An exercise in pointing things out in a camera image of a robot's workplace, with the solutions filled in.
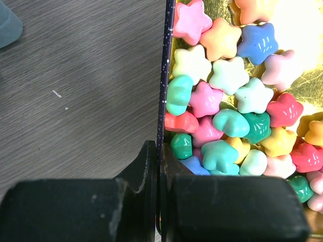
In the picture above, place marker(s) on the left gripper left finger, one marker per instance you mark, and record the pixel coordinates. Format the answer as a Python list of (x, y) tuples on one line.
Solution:
[(121, 208)]

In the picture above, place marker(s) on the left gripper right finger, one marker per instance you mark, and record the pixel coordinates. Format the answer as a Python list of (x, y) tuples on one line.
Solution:
[(226, 208)]

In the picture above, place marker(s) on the star candy tin box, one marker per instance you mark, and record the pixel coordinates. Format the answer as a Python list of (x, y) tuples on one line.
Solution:
[(241, 93)]

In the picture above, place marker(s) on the grey-blue cloth on hanger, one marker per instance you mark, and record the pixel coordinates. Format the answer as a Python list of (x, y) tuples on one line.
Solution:
[(11, 27)]

